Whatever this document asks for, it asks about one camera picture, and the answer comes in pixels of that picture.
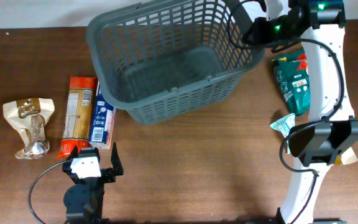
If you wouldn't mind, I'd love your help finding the green coffee mix bag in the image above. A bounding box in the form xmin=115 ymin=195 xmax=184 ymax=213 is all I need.
xmin=272 ymin=50 xmax=310 ymax=116

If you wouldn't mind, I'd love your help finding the grey plastic basket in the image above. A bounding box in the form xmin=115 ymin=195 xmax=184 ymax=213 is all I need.
xmin=86 ymin=0 xmax=264 ymax=124

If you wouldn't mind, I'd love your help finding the beige brown snack pouch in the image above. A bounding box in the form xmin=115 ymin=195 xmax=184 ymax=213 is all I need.
xmin=335 ymin=147 xmax=358 ymax=166
xmin=2 ymin=98 xmax=55 ymax=160

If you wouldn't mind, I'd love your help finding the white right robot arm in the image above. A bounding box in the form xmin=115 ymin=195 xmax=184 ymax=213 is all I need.
xmin=242 ymin=0 xmax=358 ymax=223

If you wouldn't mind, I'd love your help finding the orange biscuit package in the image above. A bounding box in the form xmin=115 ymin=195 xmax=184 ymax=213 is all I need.
xmin=57 ymin=76 xmax=98 ymax=159

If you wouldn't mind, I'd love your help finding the blue rectangular box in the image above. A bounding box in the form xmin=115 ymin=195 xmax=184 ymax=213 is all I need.
xmin=89 ymin=82 xmax=116 ymax=150

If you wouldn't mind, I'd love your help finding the light blue snack wrapper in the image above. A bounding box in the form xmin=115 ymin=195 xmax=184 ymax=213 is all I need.
xmin=270 ymin=113 xmax=296 ymax=138

